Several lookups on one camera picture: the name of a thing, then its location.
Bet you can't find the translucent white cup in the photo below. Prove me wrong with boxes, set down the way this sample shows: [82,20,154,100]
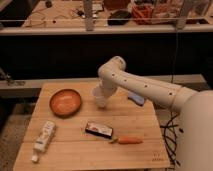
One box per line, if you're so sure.
[95,96,107,108]

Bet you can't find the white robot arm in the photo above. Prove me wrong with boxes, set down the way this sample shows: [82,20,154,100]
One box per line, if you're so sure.
[97,56,213,171]

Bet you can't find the blue sponge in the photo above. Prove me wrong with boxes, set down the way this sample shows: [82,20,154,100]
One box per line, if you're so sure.
[128,92,145,106]

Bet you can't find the black rectangular box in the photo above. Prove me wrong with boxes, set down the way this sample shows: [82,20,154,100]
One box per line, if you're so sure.
[85,122,113,139]

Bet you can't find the orange wooden bowl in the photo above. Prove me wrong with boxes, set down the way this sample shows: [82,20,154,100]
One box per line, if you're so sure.
[49,89,82,118]

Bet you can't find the orange carrot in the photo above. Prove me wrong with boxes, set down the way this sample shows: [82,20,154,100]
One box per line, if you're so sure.
[110,136,142,145]

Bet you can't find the white toothpaste tube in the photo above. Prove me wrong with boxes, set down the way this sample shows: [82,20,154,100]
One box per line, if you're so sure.
[31,121,56,163]

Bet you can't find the black object on bench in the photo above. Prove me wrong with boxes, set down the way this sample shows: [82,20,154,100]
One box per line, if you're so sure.
[107,10,131,26]

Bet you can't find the orange crate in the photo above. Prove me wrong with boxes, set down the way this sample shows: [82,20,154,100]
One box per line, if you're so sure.
[131,6,152,25]

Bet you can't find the black cables on floor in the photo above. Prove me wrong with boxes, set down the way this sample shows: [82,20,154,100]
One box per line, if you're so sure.
[159,113,183,168]

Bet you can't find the grey metal post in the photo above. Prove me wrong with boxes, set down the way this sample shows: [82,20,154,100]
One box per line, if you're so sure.
[83,0,94,31]

